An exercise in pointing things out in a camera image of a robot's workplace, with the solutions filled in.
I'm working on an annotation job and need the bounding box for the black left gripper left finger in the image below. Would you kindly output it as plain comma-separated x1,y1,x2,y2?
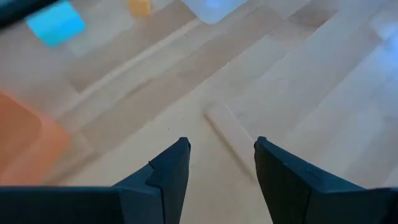
0,136,192,224

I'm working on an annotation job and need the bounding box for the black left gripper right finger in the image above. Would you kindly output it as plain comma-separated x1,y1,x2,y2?
254,136,398,224

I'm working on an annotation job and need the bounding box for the teal block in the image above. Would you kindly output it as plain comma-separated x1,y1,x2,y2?
24,0,87,49

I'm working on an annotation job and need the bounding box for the orange block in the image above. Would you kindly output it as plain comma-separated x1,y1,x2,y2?
128,0,153,17

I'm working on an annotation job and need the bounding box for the orange plastic bin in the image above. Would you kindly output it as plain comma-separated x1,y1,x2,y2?
0,91,72,187

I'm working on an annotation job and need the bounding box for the clear plastic bin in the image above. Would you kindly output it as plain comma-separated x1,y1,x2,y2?
179,0,250,26

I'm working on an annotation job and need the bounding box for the black aluminium table frame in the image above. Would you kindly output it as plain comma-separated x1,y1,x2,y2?
0,0,60,29

